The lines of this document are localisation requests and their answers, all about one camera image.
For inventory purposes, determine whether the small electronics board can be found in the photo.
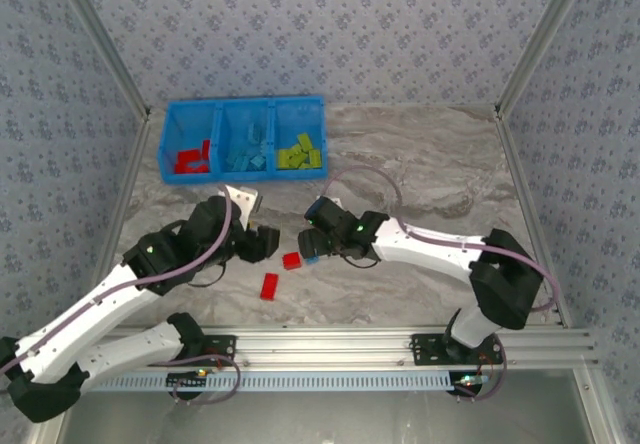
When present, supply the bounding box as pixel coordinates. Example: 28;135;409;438
166;371;209;400
449;371;489;400

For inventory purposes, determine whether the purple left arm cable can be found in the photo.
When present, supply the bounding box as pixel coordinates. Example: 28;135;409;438
0;183;242;406

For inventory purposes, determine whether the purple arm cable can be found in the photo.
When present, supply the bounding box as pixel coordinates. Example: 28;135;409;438
0;183;242;406
322;164;560;403

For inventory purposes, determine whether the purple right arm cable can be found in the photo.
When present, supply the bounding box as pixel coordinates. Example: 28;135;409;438
322;164;560;403

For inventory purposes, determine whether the aluminium mounting rail beam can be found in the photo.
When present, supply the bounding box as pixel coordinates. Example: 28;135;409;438
107;324;599;371

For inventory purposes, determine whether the aluminium table side rail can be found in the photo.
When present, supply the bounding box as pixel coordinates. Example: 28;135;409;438
494;111;574;328
99;113;151;275

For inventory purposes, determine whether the slotted grey cable duct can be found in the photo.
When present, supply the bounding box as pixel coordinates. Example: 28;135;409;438
87;369;454;393

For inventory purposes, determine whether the aluminium frame post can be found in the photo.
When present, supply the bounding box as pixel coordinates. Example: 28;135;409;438
49;0;152;121
493;0;599;121

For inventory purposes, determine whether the aluminium frame leg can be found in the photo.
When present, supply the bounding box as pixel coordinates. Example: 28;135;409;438
24;413;69;444
572;368;624;444

